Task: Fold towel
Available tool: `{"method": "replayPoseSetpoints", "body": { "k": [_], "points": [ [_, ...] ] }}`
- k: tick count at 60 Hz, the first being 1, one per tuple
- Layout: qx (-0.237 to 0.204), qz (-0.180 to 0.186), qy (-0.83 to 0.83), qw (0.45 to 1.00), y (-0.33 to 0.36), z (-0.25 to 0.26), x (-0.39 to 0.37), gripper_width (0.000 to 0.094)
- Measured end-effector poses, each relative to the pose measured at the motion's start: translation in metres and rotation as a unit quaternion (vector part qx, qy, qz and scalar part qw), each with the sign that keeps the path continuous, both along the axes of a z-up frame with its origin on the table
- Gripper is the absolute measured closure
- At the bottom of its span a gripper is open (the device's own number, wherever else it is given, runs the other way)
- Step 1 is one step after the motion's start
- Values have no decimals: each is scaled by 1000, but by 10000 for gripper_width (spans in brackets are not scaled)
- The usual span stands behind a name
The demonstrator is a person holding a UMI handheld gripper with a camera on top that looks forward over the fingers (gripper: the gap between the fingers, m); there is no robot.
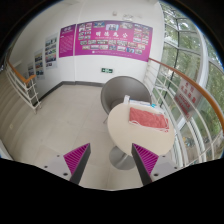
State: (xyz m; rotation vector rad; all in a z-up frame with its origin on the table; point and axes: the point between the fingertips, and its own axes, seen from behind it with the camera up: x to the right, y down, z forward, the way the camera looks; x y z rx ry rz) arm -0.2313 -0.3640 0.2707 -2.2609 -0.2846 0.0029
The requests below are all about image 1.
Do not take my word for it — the green exit sign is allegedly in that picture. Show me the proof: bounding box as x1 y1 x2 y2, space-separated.
101 68 113 74

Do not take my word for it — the grey round-back chair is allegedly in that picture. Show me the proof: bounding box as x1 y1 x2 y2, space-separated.
101 76 152 114

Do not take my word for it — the round white table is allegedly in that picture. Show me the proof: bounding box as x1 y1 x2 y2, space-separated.
107 103 175 170

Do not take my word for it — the red white warning sign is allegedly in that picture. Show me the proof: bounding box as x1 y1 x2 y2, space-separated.
174 79 202 120

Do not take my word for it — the large magenta wall poster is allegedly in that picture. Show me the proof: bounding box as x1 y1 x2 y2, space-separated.
75 20 153 62

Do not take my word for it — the pink red towel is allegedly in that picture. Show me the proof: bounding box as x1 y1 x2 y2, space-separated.
129 107 169 132

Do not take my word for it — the white photo notice board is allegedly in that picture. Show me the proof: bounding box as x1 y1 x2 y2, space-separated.
27 62 35 77
34 49 45 79
45 34 58 69

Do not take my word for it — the small magenta wall poster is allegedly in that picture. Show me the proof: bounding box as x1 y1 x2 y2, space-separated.
59 24 76 58

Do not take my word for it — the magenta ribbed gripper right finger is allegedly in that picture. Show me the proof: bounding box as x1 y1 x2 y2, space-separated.
131 143 178 187

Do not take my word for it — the white blue packet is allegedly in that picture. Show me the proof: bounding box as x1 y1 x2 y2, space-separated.
123 95 159 109

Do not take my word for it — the left stair railing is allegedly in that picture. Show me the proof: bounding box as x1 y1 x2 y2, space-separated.
6 61 41 113

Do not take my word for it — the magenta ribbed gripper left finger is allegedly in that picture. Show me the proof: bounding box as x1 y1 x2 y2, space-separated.
43 142 92 185

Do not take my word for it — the right wooden handrail railing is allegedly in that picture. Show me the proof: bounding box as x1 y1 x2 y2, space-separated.
143 58 224 168

